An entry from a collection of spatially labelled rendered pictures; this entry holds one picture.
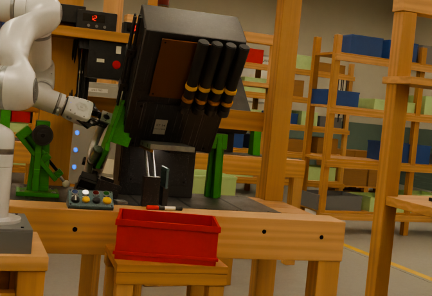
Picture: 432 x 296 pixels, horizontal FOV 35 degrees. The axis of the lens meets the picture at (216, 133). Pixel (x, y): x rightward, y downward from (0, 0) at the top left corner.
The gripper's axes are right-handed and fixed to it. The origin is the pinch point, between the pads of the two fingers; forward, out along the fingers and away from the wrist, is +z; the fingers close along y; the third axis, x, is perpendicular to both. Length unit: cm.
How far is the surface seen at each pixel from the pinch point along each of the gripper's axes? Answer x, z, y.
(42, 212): 1, -12, -49
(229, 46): -55, 26, -2
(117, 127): -6.4, 4.6, -7.2
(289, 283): 198, 204, 103
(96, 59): -4.1, -8.8, 26.9
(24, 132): 4.4, -25.5, -15.1
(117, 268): -19, 10, -74
